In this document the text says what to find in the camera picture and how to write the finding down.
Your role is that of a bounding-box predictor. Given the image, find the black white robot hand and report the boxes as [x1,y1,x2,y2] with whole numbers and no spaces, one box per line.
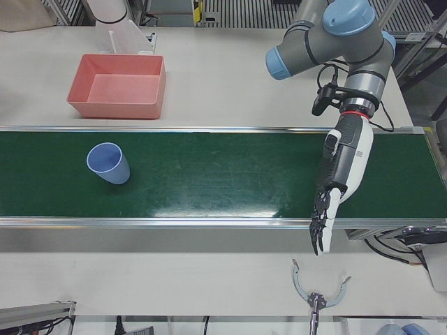
[309,110,375,258]

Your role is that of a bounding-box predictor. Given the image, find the black electronics box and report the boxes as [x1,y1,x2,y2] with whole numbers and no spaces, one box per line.
[401,225,447,247]

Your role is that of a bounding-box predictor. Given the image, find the blue plastic cup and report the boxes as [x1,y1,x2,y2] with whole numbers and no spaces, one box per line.
[86,142,131,186]

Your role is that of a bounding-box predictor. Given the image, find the pink plastic box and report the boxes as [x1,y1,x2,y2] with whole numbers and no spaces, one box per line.
[66,54,168,121]

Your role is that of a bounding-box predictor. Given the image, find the green conveyor belt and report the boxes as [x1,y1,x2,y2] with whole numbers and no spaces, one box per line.
[0,125,447,232]

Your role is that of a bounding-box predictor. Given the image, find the white device housing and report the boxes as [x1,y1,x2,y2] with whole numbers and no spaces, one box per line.
[420,244,447,293]

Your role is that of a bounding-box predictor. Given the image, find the white cylindrical column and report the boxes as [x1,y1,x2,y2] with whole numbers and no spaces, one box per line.
[82,0,129,24]

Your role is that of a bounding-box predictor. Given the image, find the aluminium profile bar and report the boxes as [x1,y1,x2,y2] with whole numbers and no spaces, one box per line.
[0,299,77,335]

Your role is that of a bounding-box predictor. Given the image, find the beige board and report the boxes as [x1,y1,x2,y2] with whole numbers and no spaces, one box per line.
[0,0,57,33]

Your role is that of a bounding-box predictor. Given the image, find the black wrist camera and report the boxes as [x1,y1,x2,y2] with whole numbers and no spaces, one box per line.
[312,83,345,117]

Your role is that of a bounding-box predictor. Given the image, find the black camera cable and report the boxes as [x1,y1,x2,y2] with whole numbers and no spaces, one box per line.
[316,61,395,133]

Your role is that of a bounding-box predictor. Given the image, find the aluminium table frame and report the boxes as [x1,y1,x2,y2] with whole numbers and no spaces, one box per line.
[394,20,447,121]

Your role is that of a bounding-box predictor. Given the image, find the grey curved clamp bracket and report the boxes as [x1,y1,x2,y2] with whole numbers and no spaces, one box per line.
[291,258,353,335]

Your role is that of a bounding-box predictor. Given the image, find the yellow black post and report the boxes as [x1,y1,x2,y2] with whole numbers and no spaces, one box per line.
[191,0,205,26]

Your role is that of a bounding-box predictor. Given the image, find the white mounting bracket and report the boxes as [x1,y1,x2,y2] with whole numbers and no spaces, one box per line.
[94,19,157,56]

